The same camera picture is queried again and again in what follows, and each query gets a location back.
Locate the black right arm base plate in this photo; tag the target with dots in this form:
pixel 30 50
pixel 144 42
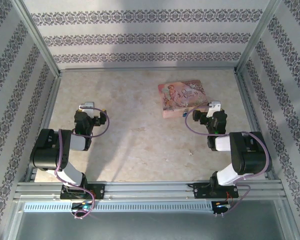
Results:
pixel 200 191

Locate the aluminium frame post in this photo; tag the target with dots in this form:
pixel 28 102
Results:
pixel 256 37
pixel 11 220
pixel 38 37
pixel 287 220

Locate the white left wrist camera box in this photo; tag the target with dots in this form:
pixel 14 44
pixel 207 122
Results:
pixel 87 106

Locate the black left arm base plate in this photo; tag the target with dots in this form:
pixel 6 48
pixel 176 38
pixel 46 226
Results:
pixel 100 191

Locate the grey metal sheet panel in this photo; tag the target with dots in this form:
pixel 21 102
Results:
pixel 150 227

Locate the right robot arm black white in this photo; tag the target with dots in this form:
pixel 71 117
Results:
pixel 250 160

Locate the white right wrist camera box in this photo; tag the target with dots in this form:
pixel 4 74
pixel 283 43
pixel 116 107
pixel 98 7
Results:
pixel 213 107

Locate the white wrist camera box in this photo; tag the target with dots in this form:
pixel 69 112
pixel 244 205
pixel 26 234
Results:
pixel 213 107
pixel 87 106

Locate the small silver padlock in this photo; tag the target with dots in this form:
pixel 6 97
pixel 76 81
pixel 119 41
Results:
pixel 186 110

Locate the pink storybook tin box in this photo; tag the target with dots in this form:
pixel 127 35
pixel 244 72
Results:
pixel 180 97

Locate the long aluminium mounting rail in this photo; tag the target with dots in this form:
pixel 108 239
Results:
pixel 145 190

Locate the key with blue head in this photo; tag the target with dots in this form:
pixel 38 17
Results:
pixel 184 114

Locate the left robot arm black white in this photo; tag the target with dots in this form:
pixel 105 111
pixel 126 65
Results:
pixel 47 152

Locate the aluminium table edge rail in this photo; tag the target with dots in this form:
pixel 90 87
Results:
pixel 248 105
pixel 145 69
pixel 50 105

